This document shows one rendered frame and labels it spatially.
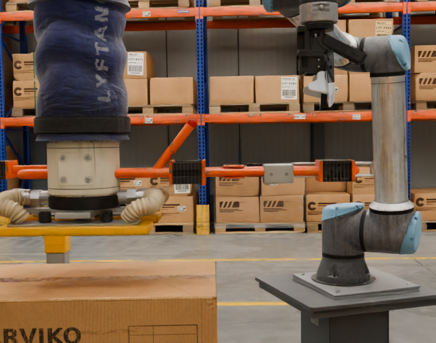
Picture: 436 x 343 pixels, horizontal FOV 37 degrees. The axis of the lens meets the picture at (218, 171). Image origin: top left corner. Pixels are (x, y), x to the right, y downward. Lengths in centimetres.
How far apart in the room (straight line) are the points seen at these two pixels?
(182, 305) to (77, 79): 55
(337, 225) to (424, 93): 677
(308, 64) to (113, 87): 46
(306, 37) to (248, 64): 844
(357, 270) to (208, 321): 100
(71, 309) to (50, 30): 62
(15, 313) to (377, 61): 136
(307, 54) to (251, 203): 713
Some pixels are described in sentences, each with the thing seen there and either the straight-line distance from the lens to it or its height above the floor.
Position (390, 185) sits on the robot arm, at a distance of 223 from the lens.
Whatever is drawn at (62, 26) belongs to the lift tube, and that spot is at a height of 154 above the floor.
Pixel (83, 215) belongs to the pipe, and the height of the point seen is 112.
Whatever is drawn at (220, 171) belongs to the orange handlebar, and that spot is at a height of 121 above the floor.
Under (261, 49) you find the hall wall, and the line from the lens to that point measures 1002.
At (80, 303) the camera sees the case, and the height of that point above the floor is 94.
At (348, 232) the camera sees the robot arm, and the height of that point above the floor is 95.
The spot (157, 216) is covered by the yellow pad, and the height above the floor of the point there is 109.
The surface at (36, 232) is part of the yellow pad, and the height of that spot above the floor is 109.
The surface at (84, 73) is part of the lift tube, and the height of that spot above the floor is 144.
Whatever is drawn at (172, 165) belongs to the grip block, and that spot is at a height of 123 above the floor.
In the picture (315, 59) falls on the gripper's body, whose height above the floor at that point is 147.
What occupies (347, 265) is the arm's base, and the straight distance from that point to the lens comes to 232.
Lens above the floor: 129
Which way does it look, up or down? 3 degrees down
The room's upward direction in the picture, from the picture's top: 1 degrees counter-clockwise
